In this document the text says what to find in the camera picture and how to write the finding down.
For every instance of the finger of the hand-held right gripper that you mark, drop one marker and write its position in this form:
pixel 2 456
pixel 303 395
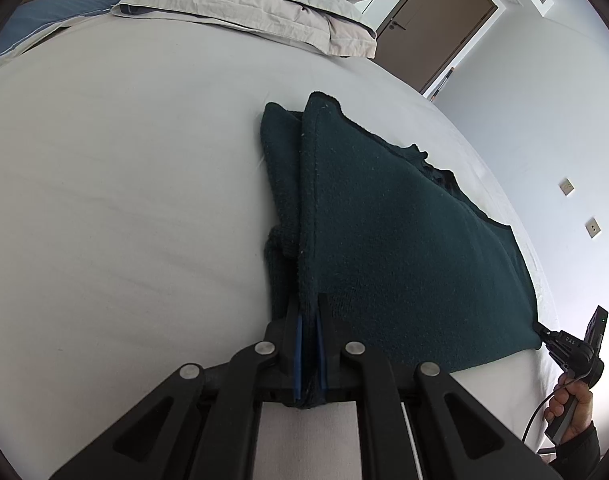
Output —
pixel 543 331

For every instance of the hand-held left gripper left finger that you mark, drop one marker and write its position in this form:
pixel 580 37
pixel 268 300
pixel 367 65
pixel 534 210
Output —
pixel 297 360

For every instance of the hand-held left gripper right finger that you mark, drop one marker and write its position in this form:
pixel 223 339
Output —
pixel 321 360

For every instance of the dark green sweater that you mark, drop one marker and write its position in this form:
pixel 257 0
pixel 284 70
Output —
pixel 409 260

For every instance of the person's right forearm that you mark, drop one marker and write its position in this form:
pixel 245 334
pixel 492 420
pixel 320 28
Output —
pixel 581 455

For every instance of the person's right hand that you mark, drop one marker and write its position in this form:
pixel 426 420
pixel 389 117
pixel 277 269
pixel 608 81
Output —
pixel 579 410

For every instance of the bed with white sheet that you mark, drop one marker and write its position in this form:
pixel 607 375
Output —
pixel 134 185

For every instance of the thin pole beside door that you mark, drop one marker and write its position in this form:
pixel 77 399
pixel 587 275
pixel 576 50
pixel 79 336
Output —
pixel 444 82

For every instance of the brown door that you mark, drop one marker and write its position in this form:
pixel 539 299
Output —
pixel 434 30

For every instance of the large blue pillow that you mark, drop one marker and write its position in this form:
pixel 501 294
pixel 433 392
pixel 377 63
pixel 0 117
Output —
pixel 49 20

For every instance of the beige wall socket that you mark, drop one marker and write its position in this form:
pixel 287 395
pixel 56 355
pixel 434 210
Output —
pixel 566 186
pixel 593 227

